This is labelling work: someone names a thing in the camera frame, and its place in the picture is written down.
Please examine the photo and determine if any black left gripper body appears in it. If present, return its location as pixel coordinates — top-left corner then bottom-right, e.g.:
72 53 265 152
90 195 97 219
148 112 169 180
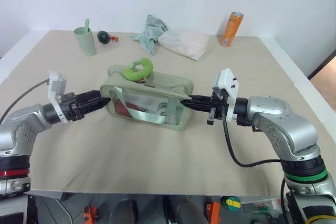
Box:
60 92 85 123

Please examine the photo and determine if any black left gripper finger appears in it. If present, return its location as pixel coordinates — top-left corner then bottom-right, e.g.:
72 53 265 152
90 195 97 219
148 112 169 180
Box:
78 97 110 115
75 90 102 100

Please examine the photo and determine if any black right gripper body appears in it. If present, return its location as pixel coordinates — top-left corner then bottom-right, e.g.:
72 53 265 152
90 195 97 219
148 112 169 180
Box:
206 88 231 126

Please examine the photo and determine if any green pouch with clear window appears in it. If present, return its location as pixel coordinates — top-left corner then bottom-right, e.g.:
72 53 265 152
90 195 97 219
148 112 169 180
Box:
99 64 196 132

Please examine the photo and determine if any red item inside pouch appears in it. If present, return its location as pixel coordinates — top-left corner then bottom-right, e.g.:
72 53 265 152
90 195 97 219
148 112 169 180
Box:
114 100 132 116

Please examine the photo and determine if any pale green plastic cup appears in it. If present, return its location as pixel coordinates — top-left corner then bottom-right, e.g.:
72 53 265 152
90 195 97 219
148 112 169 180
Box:
73 26 97 58

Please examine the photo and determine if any white plastic bag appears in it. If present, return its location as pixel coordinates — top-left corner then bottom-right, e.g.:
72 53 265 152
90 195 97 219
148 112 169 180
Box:
158 28 211 61

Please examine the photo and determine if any dark green round toy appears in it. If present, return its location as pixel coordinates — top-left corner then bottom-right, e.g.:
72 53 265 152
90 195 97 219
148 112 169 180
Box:
97 30 111 45

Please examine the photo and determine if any beige table cover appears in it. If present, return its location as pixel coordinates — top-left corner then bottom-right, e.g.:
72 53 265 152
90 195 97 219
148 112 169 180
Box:
0 30 336 198

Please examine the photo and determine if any orange drink can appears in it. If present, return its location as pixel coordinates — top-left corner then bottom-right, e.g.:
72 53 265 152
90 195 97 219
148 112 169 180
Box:
219 12 245 48

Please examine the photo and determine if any teal crumpled cloth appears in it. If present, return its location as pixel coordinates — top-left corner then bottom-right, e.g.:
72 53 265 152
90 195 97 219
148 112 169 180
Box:
130 14 169 57

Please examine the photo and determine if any green yellow round object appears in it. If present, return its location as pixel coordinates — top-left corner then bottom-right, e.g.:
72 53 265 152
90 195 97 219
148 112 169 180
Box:
220 195 242 212

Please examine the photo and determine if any orange black clamp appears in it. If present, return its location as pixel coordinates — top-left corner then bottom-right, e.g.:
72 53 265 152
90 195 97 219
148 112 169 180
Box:
205 201 221 220
82 204 100 224

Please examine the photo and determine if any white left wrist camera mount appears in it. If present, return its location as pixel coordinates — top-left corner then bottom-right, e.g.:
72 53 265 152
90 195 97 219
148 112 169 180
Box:
47 70 72 124

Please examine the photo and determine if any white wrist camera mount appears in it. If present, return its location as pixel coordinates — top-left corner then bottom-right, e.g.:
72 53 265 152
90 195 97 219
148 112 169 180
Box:
47 70 72 124
211 68 240 123

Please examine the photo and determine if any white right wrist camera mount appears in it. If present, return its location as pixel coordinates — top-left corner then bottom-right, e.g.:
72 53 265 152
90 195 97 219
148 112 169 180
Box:
211 68 240 123

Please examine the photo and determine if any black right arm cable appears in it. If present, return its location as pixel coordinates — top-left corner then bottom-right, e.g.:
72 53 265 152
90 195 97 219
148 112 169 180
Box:
222 118 284 168

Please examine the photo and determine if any green plush ring keychain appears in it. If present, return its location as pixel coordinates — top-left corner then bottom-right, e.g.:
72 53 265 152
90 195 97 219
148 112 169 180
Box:
123 57 154 82

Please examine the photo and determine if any grey left arm cable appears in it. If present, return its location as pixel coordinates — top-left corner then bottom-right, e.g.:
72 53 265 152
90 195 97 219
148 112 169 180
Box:
0 78 51 125

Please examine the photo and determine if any black cable at robot torso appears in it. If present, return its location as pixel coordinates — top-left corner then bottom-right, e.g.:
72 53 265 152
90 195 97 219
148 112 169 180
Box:
279 178 290 224

